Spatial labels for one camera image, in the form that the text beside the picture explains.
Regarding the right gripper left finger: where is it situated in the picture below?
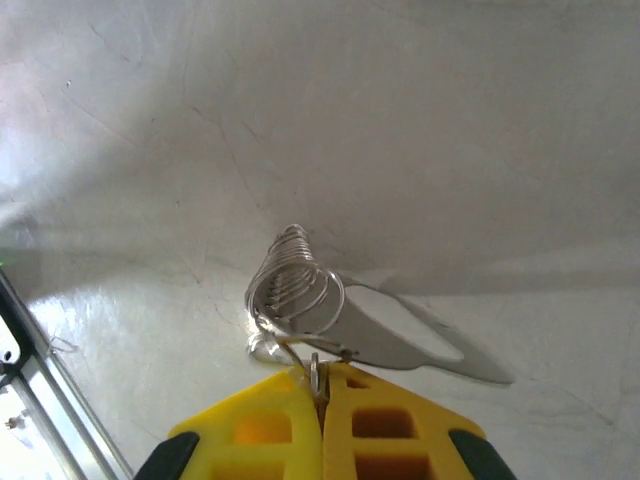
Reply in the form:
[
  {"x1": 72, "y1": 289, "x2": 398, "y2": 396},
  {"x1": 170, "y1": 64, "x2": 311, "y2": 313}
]
[{"x1": 132, "y1": 370, "x2": 321, "y2": 480}]

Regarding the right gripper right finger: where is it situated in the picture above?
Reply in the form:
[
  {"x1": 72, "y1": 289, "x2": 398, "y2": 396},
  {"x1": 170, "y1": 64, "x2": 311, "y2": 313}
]
[{"x1": 322, "y1": 362, "x2": 516, "y2": 480}]

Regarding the small metal split ring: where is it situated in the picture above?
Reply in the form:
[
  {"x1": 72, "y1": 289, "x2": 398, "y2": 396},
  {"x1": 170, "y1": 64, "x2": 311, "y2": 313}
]
[{"x1": 307, "y1": 351, "x2": 331, "y2": 401}]

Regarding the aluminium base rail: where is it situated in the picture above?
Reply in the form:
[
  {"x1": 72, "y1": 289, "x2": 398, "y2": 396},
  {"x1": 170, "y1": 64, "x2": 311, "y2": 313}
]
[{"x1": 0, "y1": 267, "x2": 136, "y2": 480}]

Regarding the spiral wire keyring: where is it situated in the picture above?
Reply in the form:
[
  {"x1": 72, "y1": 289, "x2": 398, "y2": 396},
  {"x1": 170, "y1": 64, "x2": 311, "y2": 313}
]
[{"x1": 244, "y1": 223, "x2": 361, "y2": 361}]

